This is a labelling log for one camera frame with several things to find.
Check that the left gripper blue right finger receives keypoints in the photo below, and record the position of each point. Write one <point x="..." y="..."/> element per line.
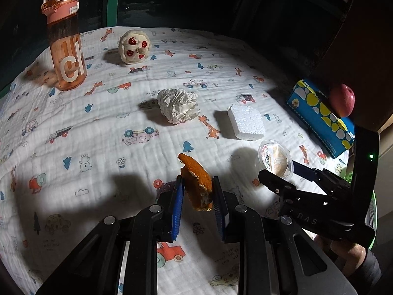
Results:
<point x="220" y="208"/>

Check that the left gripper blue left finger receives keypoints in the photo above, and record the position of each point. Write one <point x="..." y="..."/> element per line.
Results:
<point x="176" y="207"/>

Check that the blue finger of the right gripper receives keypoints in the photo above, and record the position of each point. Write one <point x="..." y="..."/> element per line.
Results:
<point x="304" y="171"/>
<point x="275" y="183"/>

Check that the orange peel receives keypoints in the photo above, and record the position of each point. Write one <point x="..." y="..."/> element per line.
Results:
<point x="197" y="183"/>

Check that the jelly cup with label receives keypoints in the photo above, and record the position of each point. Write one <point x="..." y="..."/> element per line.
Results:
<point x="275" y="158"/>

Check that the white paper ball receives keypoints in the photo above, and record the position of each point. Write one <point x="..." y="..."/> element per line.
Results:
<point x="177" y="105"/>

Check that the green mesh trash basket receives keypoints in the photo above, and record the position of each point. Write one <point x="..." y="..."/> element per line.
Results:
<point x="372" y="218"/>

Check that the person's right hand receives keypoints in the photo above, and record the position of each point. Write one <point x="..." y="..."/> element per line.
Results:
<point x="346" y="255"/>

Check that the blue yellow tissue box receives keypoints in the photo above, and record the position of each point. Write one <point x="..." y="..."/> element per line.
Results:
<point x="337" y="134"/>

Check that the red apple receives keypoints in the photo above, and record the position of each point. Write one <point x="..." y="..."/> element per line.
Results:
<point x="342" y="100"/>

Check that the white cartoon print tablecloth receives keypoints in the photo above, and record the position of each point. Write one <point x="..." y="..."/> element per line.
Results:
<point x="70" y="158"/>

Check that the small plush strawberry toy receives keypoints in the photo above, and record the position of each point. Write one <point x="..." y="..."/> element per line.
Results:
<point x="134" y="47"/>

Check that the orange water bottle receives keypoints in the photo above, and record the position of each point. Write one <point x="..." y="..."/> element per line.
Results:
<point x="65" y="42"/>

